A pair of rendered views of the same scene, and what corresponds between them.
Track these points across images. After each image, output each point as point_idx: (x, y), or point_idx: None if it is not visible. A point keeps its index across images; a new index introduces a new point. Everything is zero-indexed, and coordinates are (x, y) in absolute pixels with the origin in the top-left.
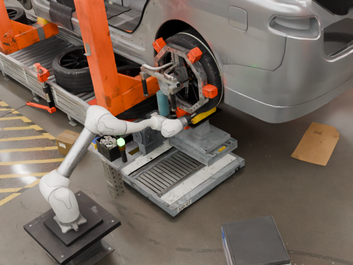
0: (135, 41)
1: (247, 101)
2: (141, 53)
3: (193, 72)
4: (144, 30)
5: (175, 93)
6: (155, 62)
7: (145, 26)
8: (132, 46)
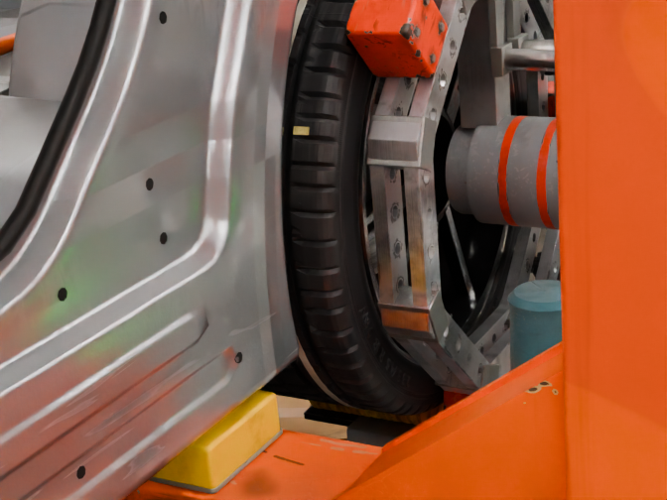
0: (100, 265)
1: None
2: (198, 317)
3: (453, 121)
4: (182, 62)
5: (413, 367)
6: (421, 177)
7: (186, 14)
8: (108, 336)
